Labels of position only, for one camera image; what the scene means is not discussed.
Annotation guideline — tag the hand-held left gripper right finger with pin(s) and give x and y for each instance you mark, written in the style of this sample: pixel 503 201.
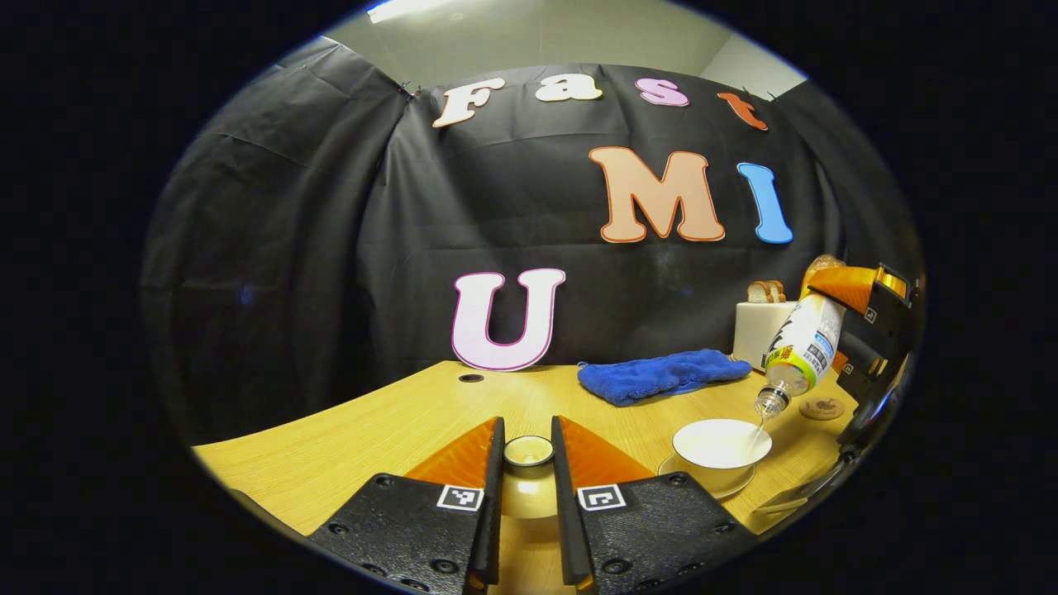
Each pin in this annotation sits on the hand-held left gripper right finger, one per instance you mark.
pixel 564 496

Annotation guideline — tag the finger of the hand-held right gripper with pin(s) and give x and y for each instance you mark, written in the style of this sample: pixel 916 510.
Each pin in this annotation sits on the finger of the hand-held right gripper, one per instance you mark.
pixel 851 285
pixel 864 376

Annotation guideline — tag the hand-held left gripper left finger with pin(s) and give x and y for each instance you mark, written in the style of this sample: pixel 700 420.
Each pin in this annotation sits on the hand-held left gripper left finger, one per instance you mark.
pixel 494 496

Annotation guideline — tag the round cork coaster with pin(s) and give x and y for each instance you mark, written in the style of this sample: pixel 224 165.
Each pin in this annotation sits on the round cork coaster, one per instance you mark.
pixel 822 408

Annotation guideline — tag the white teacup lid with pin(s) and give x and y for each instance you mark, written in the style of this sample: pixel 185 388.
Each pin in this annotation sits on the white teacup lid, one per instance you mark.
pixel 529 453

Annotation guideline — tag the clear water bottle white label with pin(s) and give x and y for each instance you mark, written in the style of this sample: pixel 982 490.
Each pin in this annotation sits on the clear water bottle white label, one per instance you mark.
pixel 806 343

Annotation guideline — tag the white ceramic teacup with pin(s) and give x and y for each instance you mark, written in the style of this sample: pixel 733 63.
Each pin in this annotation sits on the white ceramic teacup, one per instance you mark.
pixel 719 442

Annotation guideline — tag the toast bread slice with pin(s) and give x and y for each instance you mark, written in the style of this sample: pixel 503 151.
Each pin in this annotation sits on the toast bread slice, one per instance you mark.
pixel 777 290
pixel 757 292

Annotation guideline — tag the white toaster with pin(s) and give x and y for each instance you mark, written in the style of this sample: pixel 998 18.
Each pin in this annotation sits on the white toaster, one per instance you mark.
pixel 756 330

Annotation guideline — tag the blue towel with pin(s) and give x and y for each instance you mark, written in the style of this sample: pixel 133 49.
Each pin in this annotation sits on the blue towel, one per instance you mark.
pixel 661 373

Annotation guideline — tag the white ceramic saucer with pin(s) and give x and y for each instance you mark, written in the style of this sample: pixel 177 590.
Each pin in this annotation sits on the white ceramic saucer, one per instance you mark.
pixel 729 487

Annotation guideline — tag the black backdrop cloth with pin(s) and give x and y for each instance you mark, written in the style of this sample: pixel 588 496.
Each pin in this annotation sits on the black backdrop cloth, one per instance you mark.
pixel 331 248

